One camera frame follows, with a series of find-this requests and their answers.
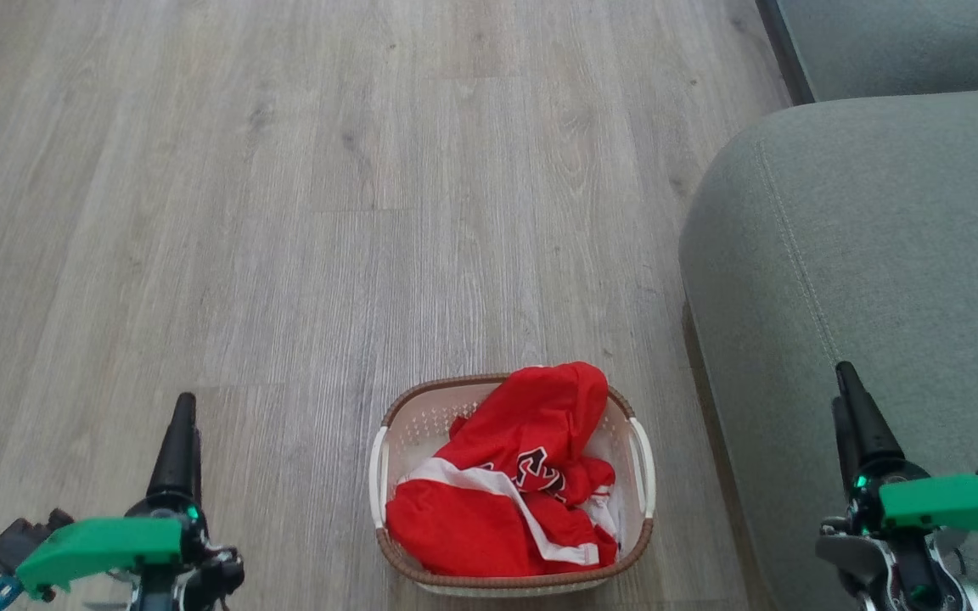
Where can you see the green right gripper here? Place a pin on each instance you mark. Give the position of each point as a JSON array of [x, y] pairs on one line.
[[947, 505]]

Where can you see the long grey sofa seat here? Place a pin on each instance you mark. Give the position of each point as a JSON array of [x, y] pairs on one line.
[[905, 42]]

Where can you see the grey fabric sofa ottoman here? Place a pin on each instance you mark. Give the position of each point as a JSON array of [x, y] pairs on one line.
[[879, 255]]

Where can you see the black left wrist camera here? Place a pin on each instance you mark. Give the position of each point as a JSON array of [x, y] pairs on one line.
[[18, 539]]

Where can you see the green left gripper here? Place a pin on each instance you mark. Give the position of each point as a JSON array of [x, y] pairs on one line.
[[98, 547]]

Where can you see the red garment with white trim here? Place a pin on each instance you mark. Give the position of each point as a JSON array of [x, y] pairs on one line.
[[455, 530]]

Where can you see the white plastic laundry basket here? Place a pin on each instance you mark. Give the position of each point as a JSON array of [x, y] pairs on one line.
[[421, 417]]

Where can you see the red garment with black logo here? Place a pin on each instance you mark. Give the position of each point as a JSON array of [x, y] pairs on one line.
[[540, 407]]

